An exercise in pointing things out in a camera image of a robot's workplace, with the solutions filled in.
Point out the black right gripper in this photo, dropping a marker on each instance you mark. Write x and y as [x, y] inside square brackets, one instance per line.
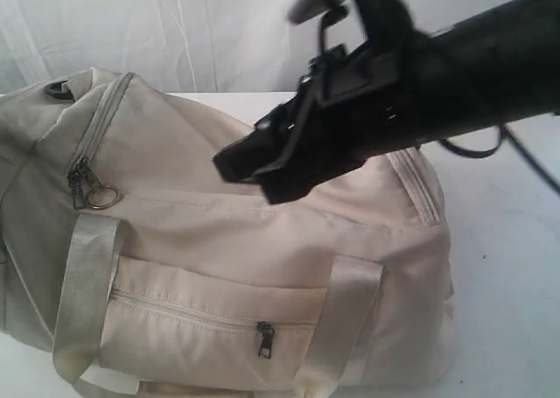
[351, 109]

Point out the cream fabric duffel bag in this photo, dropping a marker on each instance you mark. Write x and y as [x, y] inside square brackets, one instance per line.
[122, 248]

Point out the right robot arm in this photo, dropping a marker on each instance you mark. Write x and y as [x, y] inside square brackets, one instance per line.
[492, 69]

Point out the white backdrop curtain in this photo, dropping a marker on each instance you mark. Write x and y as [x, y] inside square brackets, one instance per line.
[175, 45]

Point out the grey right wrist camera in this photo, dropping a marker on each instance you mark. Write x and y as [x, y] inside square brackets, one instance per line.
[306, 0]

